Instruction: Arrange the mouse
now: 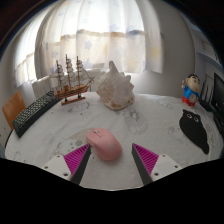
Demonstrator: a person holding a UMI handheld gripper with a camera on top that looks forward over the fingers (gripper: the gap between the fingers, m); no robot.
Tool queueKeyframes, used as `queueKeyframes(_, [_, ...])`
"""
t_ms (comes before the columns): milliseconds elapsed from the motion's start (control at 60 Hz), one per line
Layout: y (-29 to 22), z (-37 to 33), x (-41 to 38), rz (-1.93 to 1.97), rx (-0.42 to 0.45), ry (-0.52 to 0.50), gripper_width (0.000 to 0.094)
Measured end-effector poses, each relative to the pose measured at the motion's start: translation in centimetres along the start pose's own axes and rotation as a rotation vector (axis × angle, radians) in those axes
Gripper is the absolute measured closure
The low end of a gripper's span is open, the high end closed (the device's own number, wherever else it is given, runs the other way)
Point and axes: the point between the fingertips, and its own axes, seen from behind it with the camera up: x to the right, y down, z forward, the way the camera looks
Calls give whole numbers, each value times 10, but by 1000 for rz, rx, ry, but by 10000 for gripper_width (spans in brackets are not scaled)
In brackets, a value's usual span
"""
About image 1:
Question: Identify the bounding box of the white cartoon-print tablecloth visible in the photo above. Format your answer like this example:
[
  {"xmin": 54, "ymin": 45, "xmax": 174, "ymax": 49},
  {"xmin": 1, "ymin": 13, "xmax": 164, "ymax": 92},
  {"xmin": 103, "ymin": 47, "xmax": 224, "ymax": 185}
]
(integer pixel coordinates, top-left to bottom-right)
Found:
[{"xmin": 4, "ymin": 92, "xmax": 224, "ymax": 191}]

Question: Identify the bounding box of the large white conch shell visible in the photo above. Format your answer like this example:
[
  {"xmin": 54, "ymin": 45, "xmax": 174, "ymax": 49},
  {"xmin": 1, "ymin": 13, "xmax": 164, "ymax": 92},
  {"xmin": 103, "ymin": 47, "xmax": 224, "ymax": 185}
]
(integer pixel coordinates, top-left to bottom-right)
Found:
[{"xmin": 96, "ymin": 60, "xmax": 136, "ymax": 111}]

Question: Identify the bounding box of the black computer keyboard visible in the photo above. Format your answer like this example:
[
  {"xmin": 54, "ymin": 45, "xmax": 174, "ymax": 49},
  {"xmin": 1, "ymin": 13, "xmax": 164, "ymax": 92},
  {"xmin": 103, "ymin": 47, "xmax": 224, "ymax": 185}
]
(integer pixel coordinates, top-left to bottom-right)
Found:
[{"xmin": 12, "ymin": 90, "xmax": 63, "ymax": 139}]

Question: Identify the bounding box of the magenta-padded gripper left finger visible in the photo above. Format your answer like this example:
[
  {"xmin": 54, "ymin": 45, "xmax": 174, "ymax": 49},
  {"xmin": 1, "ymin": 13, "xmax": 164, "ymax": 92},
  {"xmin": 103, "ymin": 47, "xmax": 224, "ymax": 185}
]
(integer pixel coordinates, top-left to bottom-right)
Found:
[{"xmin": 42, "ymin": 142, "xmax": 92, "ymax": 186}]

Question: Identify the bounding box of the white radiator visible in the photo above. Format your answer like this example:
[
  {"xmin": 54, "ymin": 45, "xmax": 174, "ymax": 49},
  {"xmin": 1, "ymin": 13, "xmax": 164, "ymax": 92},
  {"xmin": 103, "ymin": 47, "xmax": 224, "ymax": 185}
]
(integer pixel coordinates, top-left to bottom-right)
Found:
[{"xmin": 31, "ymin": 68, "xmax": 108, "ymax": 99}]

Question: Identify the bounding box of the white wall shelf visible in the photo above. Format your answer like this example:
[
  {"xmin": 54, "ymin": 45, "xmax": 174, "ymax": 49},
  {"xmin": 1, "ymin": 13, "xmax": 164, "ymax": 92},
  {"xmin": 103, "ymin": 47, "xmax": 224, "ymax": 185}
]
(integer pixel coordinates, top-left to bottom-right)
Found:
[{"xmin": 196, "ymin": 19, "xmax": 224, "ymax": 69}]

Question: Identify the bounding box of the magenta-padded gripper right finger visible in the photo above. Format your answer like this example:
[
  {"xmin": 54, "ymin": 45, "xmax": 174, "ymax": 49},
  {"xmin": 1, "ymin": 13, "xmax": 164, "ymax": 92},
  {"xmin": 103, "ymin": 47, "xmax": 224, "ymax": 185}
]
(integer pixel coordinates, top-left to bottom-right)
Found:
[{"xmin": 131, "ymin": 142, "xmax": 184, "ymax": 186}]

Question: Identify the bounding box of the cartoon boy figurine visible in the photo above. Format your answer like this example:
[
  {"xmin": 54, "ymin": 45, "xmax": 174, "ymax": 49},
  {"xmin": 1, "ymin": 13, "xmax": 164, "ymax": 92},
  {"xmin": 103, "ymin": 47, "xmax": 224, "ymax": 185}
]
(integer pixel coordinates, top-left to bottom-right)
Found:
[{"xmin": 181, "ymin": 73, "xmax": 202, "ymax": 108}]

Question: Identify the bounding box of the pink computer mouse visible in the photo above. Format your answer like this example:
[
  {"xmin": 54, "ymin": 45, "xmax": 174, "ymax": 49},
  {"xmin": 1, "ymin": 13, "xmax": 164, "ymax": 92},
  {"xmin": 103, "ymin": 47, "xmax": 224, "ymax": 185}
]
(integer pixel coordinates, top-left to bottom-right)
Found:
[{"xmin": 85, "ymin": 127, "xmax": 123, "ymax": 162}]

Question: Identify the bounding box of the black cat-shaped mouse pad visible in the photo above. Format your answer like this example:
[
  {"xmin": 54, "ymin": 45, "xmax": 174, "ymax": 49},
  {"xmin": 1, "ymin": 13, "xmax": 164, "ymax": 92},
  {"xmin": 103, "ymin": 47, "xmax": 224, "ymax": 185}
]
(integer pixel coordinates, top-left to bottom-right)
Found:
[{"xmin": 178, "ymin": 108, "xmax": 211, "ymax": 155}]

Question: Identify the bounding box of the black router with antennas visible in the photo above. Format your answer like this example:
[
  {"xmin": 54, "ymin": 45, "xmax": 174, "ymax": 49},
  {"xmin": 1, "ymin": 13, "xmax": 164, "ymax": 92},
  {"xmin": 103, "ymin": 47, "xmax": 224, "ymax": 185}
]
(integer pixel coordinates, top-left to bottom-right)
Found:
[{"xmin": 199, "ymin": 74, "xmax": 218, "ymax": 113}]

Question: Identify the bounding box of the white star-print curtain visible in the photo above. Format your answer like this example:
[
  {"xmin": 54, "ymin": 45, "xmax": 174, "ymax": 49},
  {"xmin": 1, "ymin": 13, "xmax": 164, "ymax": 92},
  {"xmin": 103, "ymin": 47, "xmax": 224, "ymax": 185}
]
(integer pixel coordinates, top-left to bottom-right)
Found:
[{"xmin": 14, "ymin": 0, "xmax": 164, "ymax": 88}]

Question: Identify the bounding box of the wooden model sailing ship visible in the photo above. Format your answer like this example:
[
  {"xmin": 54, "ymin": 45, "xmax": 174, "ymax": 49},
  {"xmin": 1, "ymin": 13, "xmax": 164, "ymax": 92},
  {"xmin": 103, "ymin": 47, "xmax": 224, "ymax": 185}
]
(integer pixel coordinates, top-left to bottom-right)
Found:
[{"xmin": 49, "ymin": 54, "xmax": 96, "ymax": 106}]

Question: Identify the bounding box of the black computer monitor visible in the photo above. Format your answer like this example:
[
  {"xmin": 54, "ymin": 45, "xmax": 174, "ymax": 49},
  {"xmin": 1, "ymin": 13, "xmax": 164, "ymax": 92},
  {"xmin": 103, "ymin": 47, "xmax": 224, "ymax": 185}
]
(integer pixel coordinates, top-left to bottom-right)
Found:
[{"xmin": 209, "ymin": 72, "xmax": 224, "ymax": 118}]

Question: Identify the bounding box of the orange wooden chair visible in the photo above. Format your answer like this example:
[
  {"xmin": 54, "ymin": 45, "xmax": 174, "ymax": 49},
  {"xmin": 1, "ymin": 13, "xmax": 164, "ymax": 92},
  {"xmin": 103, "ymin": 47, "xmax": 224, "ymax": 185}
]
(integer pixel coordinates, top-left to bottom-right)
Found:
[{"xmin": 1, "ymin": 90, "xmax": 27, "ymax": 131}]

